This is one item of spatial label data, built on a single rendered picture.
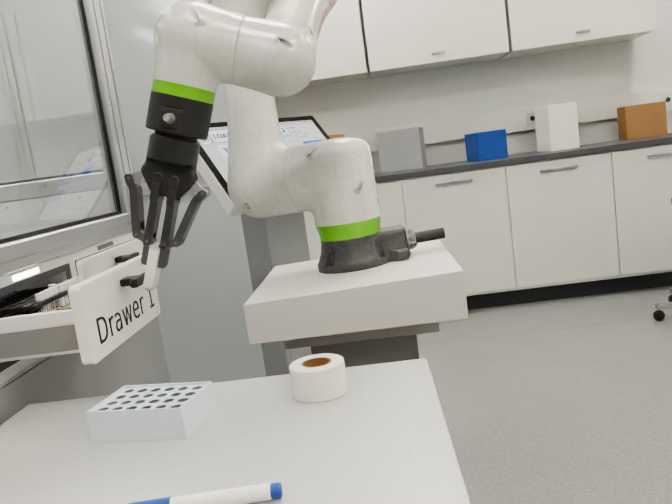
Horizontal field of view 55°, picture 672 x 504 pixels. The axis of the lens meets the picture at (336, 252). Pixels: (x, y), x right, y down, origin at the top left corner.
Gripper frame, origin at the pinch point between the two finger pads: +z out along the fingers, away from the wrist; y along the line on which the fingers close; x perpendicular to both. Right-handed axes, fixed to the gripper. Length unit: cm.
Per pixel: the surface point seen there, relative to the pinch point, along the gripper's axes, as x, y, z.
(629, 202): 292, 188, -28
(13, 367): -8.6, -15.3, 17.3
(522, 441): 116, 103, 61
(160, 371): 49, -8, 37
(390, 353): 18.9, 41.0, 11.2
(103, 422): -27.3, 5.2, 12.8
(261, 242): 96, 4, 9
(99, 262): 23.0, -17.1, 7.3
